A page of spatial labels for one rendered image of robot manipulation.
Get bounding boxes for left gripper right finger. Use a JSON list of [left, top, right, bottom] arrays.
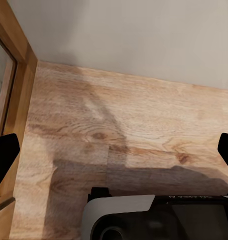
[[218, 133, 228, 165]]

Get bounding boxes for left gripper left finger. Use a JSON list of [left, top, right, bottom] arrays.
[[0, 133, 20, 183]]

